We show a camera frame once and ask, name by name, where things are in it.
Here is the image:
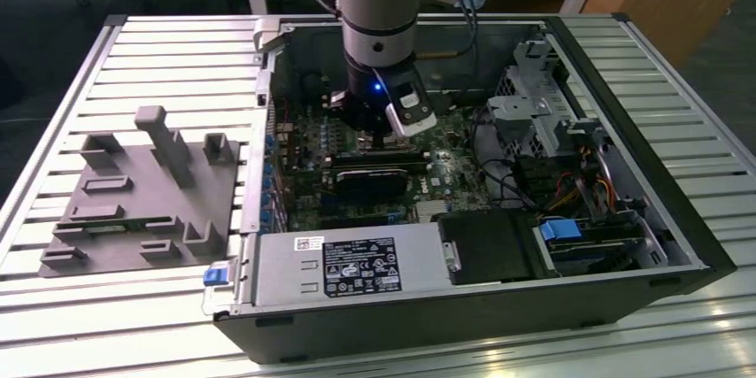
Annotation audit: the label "coloured power wires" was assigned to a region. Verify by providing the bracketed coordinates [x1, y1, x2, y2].
[546, 172, 617, 215]

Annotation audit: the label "metal drive cage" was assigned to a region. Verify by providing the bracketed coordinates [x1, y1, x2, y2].
[487, 39, 593, 158]

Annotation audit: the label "black PC case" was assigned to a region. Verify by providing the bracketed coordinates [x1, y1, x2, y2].
[213, 12, 739, 364]

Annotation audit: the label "blue case latch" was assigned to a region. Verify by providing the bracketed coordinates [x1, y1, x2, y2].
[202, 265, 230, 286]

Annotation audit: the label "grey parts rack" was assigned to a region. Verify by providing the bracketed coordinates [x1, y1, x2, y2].
[37, 105, 245, 280]

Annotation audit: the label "grey power supply unit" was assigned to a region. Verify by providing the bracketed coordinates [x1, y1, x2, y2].
[245, 229, 457, 312]

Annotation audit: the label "black RAM slot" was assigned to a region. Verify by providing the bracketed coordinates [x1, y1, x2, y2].
[331, 152, 429, 163]
[329, 160, 429, 172]

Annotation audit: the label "green motherboard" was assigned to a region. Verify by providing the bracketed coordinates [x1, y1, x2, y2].
[275, 89, 495, 233]

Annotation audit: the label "grey case handle block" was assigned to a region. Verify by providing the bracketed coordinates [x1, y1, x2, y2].
[254, 16, 283, 50]

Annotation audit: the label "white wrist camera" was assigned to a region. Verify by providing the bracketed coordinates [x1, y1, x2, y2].
[383, 80, 441, 138]

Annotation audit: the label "blue disk carrier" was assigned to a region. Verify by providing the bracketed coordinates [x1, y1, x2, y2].
[541, 217, 585, 246]

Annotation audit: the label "black graphics card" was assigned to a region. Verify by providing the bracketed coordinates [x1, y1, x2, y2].
[334, 166, 410, 200]

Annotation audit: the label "black cable bundle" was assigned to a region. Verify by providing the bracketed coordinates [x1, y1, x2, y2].
[477, 154, 541, 212]

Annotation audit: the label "metal socket cover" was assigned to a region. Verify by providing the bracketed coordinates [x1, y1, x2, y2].
[378, 135, 414, 151]

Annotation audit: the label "CPU socket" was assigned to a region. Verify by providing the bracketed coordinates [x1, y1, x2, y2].
[353, 129, 415, 154]

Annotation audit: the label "silver chipset heatsink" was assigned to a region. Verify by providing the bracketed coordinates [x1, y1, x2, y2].
[417, 200, 451, 222]

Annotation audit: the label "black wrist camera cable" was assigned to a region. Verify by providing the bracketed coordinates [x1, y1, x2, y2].
[311, 0, 482, 58]

